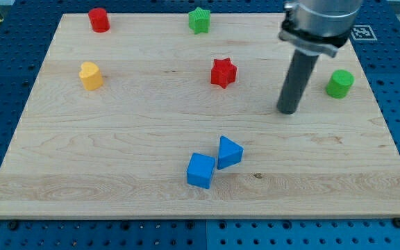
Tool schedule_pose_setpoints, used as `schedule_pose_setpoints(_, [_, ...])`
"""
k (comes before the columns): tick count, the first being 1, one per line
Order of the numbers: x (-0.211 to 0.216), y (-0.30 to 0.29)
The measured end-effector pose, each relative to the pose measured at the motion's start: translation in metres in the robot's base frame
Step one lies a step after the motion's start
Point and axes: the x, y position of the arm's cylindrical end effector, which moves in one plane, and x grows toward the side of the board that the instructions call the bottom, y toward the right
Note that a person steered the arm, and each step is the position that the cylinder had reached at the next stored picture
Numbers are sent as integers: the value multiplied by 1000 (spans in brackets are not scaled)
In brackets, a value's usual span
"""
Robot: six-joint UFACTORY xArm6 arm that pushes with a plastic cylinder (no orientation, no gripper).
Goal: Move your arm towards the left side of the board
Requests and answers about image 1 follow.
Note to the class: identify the green cylinder block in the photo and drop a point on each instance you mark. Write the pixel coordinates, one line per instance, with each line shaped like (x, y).
(339, 84)

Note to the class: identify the red star block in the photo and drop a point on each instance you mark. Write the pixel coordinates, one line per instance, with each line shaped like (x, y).
(223, 72)

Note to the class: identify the blue cube block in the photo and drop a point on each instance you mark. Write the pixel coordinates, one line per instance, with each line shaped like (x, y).
(200, 170)

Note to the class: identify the yellow heart block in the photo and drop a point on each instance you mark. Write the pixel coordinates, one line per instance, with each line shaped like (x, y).
(90, 76)

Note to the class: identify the black screw right front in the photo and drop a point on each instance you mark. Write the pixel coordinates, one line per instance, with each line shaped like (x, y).
(396, 222)

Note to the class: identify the black screw left front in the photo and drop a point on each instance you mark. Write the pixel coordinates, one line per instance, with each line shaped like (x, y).
(12, 225)

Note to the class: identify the red cylinder block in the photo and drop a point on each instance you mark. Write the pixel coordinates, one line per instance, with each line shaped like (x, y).
(99, 20)

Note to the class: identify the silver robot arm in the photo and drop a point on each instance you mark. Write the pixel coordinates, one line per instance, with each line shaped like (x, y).
(318, 26)

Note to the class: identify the green star block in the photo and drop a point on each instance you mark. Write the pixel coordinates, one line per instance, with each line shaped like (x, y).
(199, 20)

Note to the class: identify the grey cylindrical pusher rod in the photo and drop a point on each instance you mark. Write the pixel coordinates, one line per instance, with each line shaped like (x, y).
(296, 80)

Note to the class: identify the wooden board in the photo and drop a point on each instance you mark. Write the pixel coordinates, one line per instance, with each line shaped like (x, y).
(121, 151)

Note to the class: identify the blue triangle block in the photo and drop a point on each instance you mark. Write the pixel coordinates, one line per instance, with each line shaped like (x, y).
(230, 153)

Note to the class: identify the white fiducial marker tag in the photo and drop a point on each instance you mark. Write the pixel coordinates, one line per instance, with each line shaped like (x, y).
(361, 32)

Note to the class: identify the black screw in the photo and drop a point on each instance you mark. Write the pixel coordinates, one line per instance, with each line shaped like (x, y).
(396, 222)
(12, 225)

